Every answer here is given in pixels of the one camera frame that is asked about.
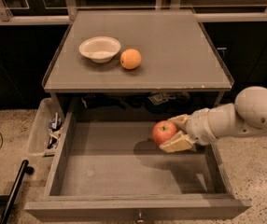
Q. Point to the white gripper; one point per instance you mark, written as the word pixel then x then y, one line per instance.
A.
pixel 199 126

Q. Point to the red apple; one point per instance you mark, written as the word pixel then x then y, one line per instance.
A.
pixel 163 131

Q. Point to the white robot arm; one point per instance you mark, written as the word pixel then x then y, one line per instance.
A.
pixel 246 117

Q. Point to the open grey top drawer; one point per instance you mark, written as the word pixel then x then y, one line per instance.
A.
pixel 111 170

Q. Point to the metal drawer knob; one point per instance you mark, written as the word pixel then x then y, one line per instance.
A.
pixel 140 219

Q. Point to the clutter inside cabinet shelf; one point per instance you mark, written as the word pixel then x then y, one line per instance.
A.
pixel 156 102

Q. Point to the orange fruit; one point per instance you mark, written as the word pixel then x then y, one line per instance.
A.
pixel 130 59

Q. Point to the white paper bowl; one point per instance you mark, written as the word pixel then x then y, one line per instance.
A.
pixel 100 49

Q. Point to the items in plastic bin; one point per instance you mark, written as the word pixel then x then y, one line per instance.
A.
pixel 55 129

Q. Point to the black metal bar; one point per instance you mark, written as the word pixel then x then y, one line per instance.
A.
pixel 25 169

